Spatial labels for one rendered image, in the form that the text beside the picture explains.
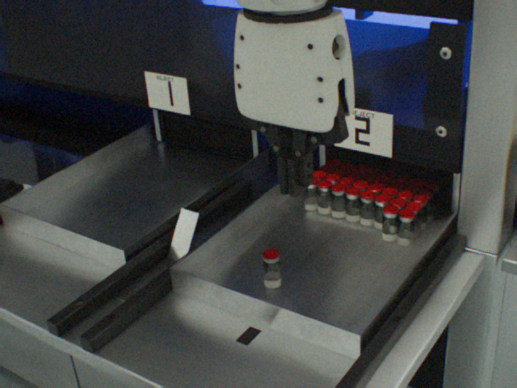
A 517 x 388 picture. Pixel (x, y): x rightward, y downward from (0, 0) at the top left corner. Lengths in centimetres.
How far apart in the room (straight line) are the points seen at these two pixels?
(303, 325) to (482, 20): 39
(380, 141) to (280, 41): 38
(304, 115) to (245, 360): 30
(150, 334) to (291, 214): 31
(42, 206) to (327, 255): 47
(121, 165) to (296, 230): 38
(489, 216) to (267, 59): 43
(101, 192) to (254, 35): 61
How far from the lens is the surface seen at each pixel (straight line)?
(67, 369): 184
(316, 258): 93
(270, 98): 62
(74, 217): 110
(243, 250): 96
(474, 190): 92
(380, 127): 94
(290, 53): 59
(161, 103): 115
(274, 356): 79
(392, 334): 79
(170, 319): 86
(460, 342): 106
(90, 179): 121
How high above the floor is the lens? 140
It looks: 29 degrees down
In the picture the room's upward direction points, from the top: 4 degrees counter-clockwise
